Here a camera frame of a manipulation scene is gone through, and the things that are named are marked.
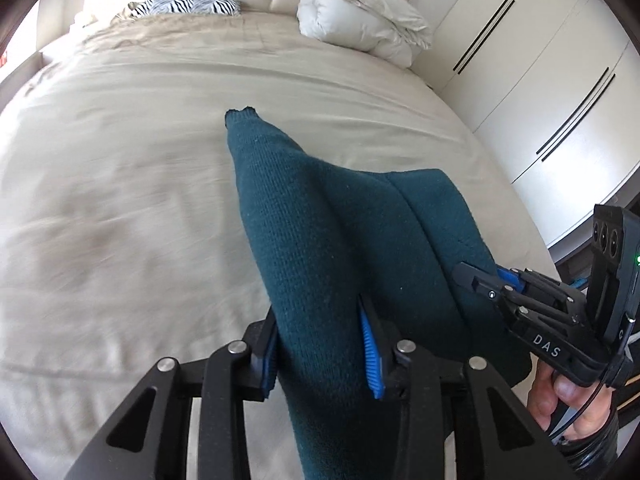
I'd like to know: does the black cable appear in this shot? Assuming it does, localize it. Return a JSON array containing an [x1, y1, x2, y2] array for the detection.
[[546, 309, 640, 449]]

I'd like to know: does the white wardrobe with black handles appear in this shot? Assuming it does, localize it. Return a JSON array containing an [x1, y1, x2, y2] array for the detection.
[[416, 0, 639, 246]]

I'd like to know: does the white bed sheet mattress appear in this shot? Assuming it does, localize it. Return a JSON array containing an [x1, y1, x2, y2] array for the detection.
[[1, 13, 555, 479]]

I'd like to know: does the dark teal knit sweater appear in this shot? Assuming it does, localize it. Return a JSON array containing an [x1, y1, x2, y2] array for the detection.
[[224, 108, 532, 479]]

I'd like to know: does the white folded duvet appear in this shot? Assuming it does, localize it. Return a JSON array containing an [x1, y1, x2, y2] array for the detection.
[[296, 0, 433, 68]]

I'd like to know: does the person's right hand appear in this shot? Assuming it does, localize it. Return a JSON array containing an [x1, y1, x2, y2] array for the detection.
[[526, 361, 614, 441]]

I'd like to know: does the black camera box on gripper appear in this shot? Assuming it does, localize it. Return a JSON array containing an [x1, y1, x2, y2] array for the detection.
[[586, 205, 639, 349]]

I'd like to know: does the zebra print pillow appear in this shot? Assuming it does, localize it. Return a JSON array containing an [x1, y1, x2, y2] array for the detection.
[[127, 0, 241, 18]]

